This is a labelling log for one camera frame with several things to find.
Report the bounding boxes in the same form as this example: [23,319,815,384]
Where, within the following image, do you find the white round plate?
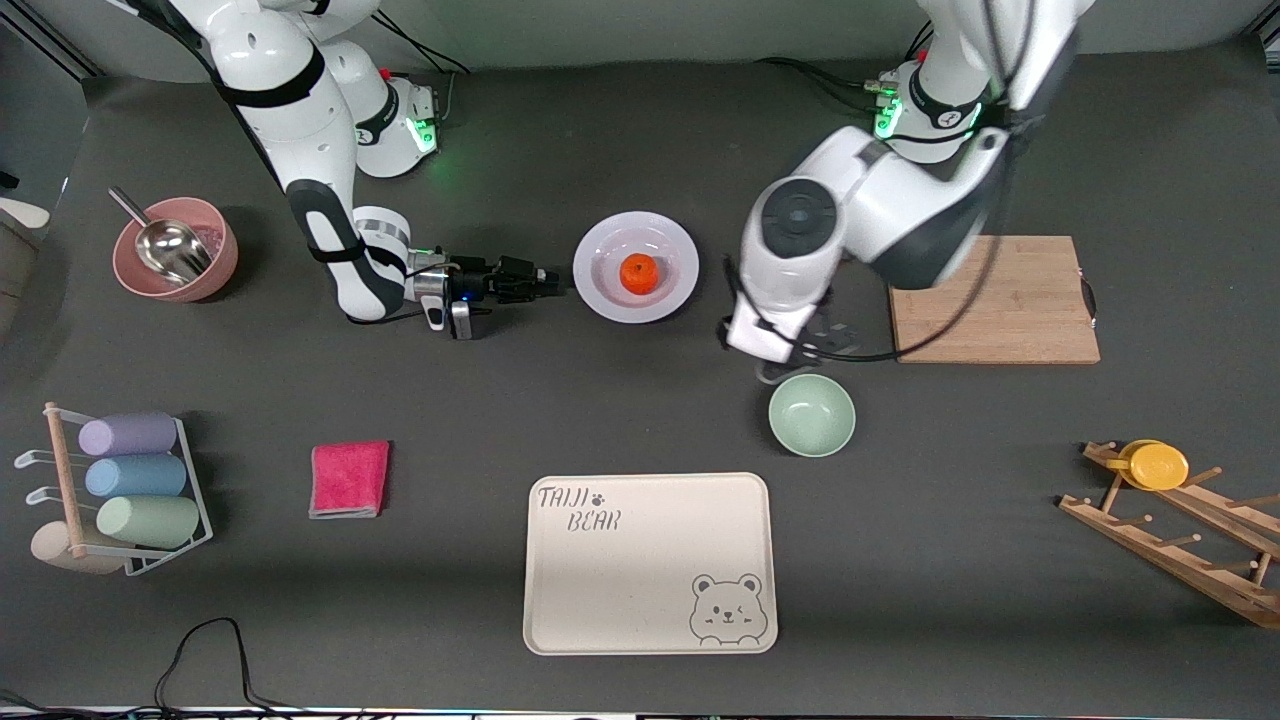
[572,210,700,324]

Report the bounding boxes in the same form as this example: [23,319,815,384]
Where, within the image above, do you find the mint green bowl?
[768,373,857,459]

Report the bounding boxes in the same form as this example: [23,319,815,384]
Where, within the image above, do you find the wooden cutting board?
[888,235,1102,365]

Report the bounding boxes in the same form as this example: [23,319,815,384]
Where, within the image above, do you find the pink folded cloth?
[308,440,392,520]

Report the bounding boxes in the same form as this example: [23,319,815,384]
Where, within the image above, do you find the cream bear print tray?
[522,472,779,657]

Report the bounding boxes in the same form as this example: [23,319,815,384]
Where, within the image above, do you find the pink bowl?
[112,196,240,303]

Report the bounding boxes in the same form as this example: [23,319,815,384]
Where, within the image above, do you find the metal scoop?
[108,186,214,286]

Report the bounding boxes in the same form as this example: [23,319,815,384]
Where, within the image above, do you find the yellow cup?
[1118,439,1191,492]

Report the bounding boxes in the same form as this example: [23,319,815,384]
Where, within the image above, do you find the purple cup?
[78,412,179,458]

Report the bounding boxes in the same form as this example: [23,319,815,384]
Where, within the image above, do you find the blue cup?
[84,455,188,499]

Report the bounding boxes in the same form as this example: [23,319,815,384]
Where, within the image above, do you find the green cup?
[96,495,201,549]

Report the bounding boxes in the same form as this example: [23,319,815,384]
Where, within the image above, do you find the wooden peg drying rack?
[1058,440,1280,630]

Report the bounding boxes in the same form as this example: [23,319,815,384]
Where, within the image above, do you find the beige cup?
[30,522,126,576]

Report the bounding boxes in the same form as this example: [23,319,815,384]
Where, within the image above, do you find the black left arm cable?
[798,0,1041,363]

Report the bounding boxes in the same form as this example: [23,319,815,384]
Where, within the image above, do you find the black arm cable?
[345,258,493,327]
[798,0,1041,363]

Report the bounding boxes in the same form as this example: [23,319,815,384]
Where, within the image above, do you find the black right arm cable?
[345,258,493,327]

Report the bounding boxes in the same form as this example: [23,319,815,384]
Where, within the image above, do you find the black right base cables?
[372,15,473,126]

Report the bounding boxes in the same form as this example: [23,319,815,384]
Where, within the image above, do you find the black base cables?
[372,15,473,126]
[755,20,936,113]

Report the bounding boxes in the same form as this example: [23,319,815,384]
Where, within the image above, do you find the black left base cables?
[755,20,936,113]

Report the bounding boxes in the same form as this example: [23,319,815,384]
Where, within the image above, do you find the black loose cable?
[153,617,301,717]

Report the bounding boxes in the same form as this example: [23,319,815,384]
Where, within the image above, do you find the white wire cup rack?
[14,402,214,578]

